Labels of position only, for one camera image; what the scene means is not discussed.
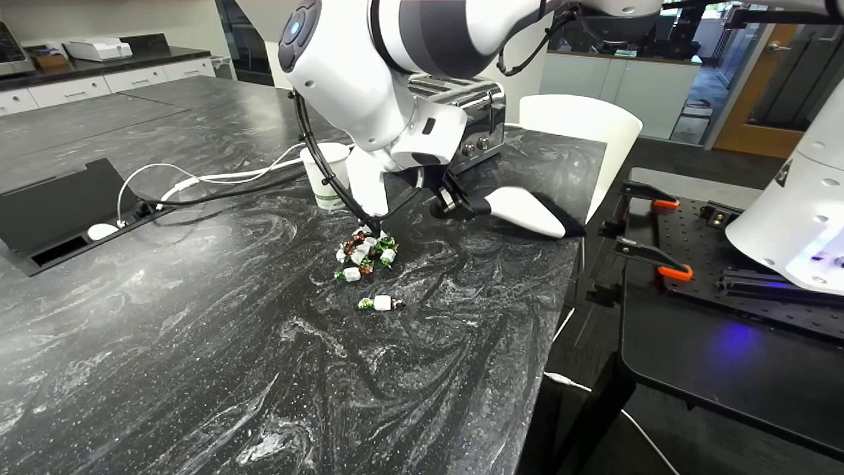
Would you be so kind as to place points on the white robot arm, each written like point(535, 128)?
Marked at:
point(353, 70)

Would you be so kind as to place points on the black breadboard stand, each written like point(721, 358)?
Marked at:
point(704, 387)

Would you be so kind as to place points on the brown box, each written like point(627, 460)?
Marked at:
point(49, 60)

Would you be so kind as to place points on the black table socket recess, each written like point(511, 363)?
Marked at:
point(53, 213)

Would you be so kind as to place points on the cream chrome four-slot toaster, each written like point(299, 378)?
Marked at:
point(485, 122)

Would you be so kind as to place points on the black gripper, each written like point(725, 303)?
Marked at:
point(436, 183)

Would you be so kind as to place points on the low white cabinet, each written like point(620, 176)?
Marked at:
point(615, 89)

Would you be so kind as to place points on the white paper cup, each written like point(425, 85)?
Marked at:
point(334, 163)

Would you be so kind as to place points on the black countertop device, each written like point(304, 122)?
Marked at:
point(13, 48)

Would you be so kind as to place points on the white kitchen counter cabinets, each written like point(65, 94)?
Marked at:
point(108, 77)

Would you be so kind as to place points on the white plug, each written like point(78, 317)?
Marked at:
point(102, 230)

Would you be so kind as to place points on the white chair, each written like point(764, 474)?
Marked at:
point(581, 132)

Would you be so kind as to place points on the white countertop appliance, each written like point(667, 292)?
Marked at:
point(96, 48)

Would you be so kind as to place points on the orange black clamp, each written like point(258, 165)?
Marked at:
point(667, 205)
point(673, 274)

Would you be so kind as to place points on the orange wooden door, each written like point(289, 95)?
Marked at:
point(775, 95)

